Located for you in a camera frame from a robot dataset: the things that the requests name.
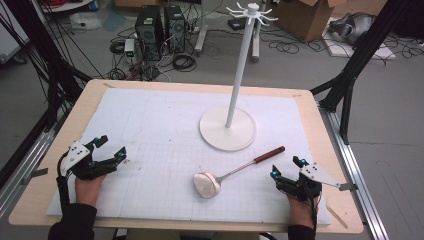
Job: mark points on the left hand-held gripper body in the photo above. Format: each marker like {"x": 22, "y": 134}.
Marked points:
{"x": 77, "y": 160}

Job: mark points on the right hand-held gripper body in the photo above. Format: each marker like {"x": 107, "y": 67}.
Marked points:
{"x": 308, "y": 181}

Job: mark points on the white hook stand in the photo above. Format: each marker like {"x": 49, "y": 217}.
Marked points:
{"x": 238, "y": 86}

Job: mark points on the person's right hand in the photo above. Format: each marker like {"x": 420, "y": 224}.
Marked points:
{"x": 301, "y": 211}

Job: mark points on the person's left hand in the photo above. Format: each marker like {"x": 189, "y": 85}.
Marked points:
{"x": 87, "y": 190}

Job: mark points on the wooden table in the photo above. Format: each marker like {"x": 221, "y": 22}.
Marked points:
{"x": 333, "y": 140}

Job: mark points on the white grid mat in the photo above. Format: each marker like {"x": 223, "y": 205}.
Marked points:
{"x": 186, "y": 150}

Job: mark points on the small white device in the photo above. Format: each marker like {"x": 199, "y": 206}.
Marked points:
{"x": 129, "y": 47}

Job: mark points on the black computer tower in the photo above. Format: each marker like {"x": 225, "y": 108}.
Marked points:
{"x": 175, "y": 28}
{"x": 149, "y": 31}

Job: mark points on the grey bag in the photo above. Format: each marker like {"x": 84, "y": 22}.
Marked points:
{"x": 351, "y": 27}

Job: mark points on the cardboard box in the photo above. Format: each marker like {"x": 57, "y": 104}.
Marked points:
{"x": 305, "y": 16}

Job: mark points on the white stand legs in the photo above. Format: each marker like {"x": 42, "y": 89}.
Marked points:
{"x": 230, "y": 30}

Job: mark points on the aluminium rail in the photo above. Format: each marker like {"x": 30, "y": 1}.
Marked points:
{"x": 23, "y": 166}
{"x": 356, "y": 166}

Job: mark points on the black frame post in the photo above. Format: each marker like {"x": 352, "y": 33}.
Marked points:
{"x": 353, "y": 70}
{"x": 46, "y": 63}

